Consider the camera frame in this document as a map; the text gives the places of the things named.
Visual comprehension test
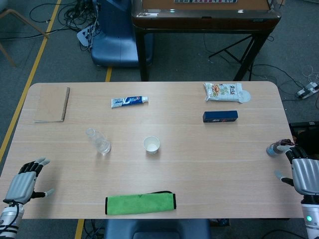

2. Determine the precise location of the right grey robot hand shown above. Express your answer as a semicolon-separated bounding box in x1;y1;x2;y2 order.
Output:
274;144;319;196

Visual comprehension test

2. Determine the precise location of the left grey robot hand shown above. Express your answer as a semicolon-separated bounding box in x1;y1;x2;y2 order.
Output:
2;156;55;205

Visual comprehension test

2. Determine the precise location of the transparent plastic water bottle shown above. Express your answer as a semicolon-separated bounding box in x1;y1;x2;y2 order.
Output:
86;127;112;155

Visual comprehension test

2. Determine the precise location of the small dark drink bottle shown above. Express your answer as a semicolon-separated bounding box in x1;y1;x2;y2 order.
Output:
266;140;284;157

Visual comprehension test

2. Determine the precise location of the white paper cup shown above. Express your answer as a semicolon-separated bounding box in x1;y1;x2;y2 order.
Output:
143;135;160;154

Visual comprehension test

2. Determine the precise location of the black equipment case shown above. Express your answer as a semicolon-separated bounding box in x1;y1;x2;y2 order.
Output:
288;121;319;156

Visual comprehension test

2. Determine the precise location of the grey power strip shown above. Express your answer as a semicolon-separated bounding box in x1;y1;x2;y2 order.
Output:
295;82;319;99

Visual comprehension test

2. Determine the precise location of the brown spiral notebook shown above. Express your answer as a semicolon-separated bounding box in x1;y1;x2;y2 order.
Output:
33;86;71;123

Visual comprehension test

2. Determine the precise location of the white round disc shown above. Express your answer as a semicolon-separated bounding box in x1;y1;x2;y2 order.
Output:
239;90;252;103

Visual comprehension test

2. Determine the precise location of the dark blue rectangular box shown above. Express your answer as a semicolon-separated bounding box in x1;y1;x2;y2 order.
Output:
202;110;239;123

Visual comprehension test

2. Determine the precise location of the white snack bag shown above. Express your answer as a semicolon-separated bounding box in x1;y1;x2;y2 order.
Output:
203;82;244;103

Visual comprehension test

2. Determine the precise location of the green microfibre cloth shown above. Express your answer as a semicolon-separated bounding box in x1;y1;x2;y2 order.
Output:
105;191;177;216

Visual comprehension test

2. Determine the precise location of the blue white toothpaste tube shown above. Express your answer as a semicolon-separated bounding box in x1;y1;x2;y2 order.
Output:
111;95;150;109

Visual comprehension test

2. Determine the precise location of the dark blue seat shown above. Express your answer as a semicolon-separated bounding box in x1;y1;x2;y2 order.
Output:
103;219;211;239

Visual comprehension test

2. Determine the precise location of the white power strip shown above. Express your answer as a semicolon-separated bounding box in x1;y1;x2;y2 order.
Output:
76;24;97;48

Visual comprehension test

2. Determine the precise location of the white chair with wooden legs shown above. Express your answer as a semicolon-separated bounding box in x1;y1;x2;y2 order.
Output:
0;0;50;68

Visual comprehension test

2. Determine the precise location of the blue machine base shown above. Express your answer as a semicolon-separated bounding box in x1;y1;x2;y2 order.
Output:
90;0;153;68

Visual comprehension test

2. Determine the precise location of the brown mahjong table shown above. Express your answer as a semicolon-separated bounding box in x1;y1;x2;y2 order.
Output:
131;0;282;82

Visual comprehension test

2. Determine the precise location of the black cable bundle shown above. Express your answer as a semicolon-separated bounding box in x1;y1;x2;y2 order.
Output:
29;0;100;34

